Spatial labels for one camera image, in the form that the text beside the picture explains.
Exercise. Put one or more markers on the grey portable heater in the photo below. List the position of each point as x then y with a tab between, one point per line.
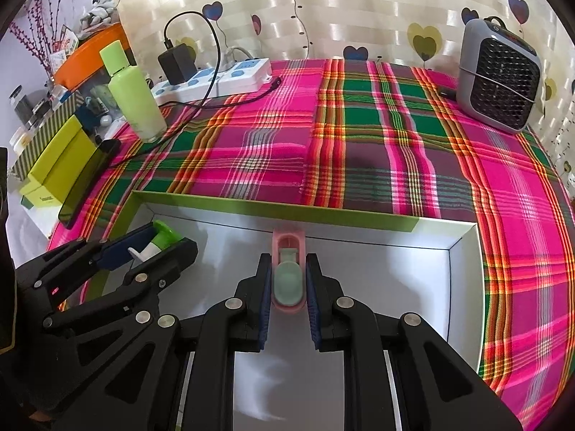
499	75

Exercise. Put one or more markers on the white blue power strip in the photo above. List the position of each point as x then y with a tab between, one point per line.
245	76

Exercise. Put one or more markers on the orange tray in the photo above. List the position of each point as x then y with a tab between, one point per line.
86	61

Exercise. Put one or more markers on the red twig decoration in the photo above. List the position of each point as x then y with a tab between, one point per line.
37	30

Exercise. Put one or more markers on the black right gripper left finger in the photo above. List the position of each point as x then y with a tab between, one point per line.
237	324

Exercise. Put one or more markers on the light green bottle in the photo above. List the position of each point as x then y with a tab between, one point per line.
132	95

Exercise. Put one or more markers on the yellow green gift box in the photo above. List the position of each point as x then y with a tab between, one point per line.
54	173

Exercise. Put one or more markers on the green white cardboard box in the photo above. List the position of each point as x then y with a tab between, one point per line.
393	265

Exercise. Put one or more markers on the pink plaid bedspread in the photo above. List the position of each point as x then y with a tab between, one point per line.
378	137

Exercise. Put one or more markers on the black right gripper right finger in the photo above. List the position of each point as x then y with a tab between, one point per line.
339	323

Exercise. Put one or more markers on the striped box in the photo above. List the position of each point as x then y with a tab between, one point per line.
43	136

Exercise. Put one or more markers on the black charger plug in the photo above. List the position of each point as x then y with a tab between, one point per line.
178	64

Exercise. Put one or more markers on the heart pattern curtain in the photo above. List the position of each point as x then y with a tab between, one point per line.
425	33

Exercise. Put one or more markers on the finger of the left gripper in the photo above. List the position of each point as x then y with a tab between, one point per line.
144	282
51	278

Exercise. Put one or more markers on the green white roller massager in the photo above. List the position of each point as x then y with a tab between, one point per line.
165	237

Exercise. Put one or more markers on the pink green clip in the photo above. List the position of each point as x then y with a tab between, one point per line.
288	271

